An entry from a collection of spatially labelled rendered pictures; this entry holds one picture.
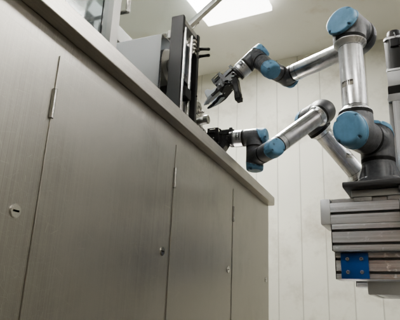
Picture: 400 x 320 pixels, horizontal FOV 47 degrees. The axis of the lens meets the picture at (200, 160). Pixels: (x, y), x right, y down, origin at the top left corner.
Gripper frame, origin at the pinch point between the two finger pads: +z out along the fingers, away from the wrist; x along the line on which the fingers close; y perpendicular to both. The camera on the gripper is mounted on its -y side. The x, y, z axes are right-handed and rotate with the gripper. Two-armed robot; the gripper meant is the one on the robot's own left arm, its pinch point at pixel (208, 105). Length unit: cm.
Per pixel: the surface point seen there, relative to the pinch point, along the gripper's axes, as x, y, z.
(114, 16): 98, -27, 2
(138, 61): 34.9, 16.0, 8.8
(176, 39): 42.6, 3.6, -7.6
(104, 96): 103, -48, 15
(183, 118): 71, -43, 7
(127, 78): 99, -44, 9
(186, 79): 33.1, -5.9, -0.8
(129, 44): 34.9, 25.8, 7.1
